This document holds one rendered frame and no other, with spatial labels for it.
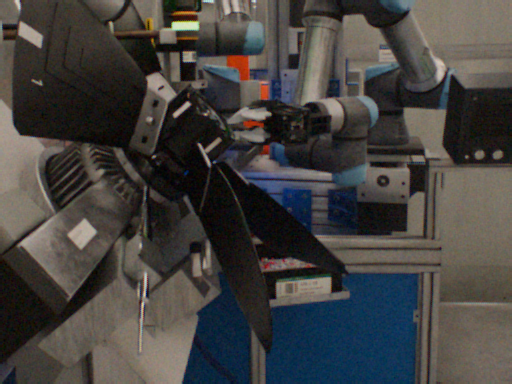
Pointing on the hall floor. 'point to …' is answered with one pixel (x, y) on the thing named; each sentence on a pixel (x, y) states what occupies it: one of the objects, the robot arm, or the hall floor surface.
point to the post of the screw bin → (256, 359)
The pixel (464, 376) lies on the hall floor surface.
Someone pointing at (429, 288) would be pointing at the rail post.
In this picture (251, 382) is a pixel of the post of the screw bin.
